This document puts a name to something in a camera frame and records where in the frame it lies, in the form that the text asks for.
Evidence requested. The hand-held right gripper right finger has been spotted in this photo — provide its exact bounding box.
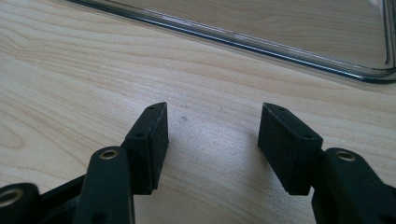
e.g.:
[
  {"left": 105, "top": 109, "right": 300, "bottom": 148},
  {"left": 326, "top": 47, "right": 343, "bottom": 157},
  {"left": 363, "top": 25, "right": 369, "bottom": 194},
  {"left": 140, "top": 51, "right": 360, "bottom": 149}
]
[{"left": 257, "top": 103, "right": 324, "bottom": 196}]

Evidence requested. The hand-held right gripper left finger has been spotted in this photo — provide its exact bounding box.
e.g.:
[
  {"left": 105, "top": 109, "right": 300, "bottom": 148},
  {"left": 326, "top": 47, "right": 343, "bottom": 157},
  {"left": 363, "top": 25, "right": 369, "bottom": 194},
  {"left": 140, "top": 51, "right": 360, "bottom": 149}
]
[{"left": 120, "top": 102, "right": 170, "bottom": 196}]

